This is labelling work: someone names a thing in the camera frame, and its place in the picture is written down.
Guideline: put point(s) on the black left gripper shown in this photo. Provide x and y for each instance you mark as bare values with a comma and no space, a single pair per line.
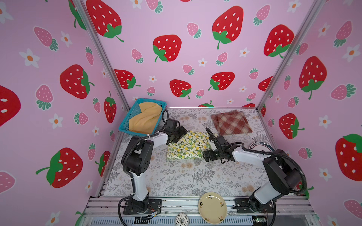
181,131

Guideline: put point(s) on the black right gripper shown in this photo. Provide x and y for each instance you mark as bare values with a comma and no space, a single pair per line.
210,156

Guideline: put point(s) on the lemon print skirt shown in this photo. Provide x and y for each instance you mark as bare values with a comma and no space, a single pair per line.
190,146

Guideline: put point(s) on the red plaid skirt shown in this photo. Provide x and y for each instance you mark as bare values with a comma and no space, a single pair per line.
231,123

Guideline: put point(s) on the tan skirt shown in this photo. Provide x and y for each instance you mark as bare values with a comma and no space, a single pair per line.
145,121

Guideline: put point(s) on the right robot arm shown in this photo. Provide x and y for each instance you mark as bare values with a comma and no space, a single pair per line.
283,172

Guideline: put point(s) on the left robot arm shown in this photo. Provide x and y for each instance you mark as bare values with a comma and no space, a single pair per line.
137,156

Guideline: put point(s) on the pink plate with teal rim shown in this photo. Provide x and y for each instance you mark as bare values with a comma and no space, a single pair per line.
261,146

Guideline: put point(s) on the teal plastic basket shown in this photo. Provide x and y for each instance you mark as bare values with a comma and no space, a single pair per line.
136,110

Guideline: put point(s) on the cream plate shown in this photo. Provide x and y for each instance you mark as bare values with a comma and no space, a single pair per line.
212,208

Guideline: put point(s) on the chocolate drizzled donut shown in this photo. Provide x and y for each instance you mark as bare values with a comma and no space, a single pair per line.
181,219

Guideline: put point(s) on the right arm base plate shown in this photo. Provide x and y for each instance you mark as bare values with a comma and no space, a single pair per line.
244,205

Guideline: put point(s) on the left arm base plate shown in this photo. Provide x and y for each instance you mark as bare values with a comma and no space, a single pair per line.
148,206

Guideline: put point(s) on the aluminium frame rail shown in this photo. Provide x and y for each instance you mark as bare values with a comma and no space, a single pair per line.
289,211

